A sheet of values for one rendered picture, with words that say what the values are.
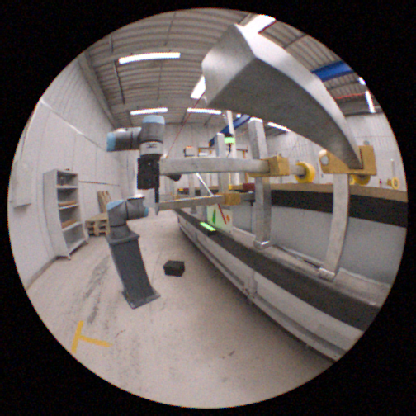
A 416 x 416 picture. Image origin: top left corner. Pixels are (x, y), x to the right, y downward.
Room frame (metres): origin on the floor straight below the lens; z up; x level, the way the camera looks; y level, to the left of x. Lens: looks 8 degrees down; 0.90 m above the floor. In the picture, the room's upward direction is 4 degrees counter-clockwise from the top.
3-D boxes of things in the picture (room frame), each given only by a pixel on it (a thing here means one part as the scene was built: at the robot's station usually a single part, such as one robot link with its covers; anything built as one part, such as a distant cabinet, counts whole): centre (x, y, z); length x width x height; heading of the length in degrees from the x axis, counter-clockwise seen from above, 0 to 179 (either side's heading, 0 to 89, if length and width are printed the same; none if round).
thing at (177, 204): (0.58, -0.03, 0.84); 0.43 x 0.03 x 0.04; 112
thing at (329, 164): (0.16, -0.27, 0.95); 0.14 x 0.06 x 0.05; 22
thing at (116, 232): (0.91, 0.69, 0.65); 0.19 x 0.19 x 0.10
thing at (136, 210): (1.02, 0.54, 1.08); 0.17 x 0.15 x 0.75; 125
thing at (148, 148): (0.49, 0.19, 1.05); 0.10 x 0.09 x 0.05; 21
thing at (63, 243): (1.60, 2.74, 0.78); 0.90 x 0.45 x 1.55; 18
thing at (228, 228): (0.66, -0.04, 0.75); 0.26 x 0.01 x 0.10; 22
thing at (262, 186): (0.41, -0.17, 0.87); 0.04 x 0.04 x 0.48; 22
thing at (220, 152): (0.64, -0.08, 0.91); 0.04 x 0.04 x 0.48; 22
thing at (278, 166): (0.39, -0.18, 0.95); 0.14 x 0.06 x 0.05; 22
